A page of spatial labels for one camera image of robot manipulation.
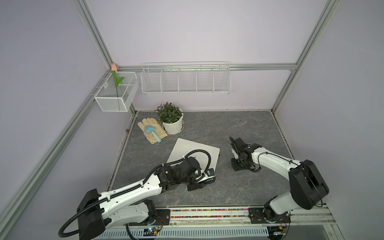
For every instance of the white wire shelf basket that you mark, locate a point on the white wire shelf basket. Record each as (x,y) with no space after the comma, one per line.
(186,78)

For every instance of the beige work glove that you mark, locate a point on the beige work glove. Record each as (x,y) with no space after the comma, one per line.
(149,122)

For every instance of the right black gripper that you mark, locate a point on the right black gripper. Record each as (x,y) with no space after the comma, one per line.
(234,167)

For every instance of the potted green plant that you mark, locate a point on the potted green plant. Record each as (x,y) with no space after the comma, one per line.
(171,118)

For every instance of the white mesh wall box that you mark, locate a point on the white mesh wall box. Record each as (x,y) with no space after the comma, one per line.
(106,96)

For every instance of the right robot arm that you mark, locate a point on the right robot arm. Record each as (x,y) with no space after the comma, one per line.
(307,186)

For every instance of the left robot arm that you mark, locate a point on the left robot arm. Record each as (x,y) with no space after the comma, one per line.
(98,211)

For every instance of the blue garden trowel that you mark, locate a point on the blue garden trowel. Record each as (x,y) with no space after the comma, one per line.
(156,129)

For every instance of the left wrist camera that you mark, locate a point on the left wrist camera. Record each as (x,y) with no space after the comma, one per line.
(208,175)

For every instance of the aluminium front rail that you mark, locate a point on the aluminium front rail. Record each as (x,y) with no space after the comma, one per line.
(225,223)

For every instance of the pink artificial tulip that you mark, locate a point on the pink artificial tulip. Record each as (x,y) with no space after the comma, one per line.
(117,80)

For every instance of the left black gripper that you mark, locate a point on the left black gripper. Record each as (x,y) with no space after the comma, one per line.
(196,186)

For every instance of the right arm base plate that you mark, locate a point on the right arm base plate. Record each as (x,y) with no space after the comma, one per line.
(267,216)

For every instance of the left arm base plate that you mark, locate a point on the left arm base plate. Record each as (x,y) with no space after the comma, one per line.
(156,216)

